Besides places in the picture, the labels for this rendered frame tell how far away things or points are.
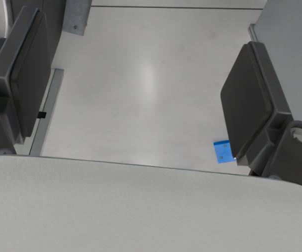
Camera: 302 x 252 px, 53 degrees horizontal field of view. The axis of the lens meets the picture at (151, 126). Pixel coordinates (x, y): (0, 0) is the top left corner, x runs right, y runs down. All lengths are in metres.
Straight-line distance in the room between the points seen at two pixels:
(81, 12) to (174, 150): 2.10
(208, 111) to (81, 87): 0.94
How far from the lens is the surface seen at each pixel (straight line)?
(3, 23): 0.49
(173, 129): 2.44
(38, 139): 1.70
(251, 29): 1.85
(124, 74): 2.02
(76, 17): 0.71
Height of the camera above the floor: 1.52
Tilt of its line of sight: 39 degrees down
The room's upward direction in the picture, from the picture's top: 180 degrees counter-clockwise
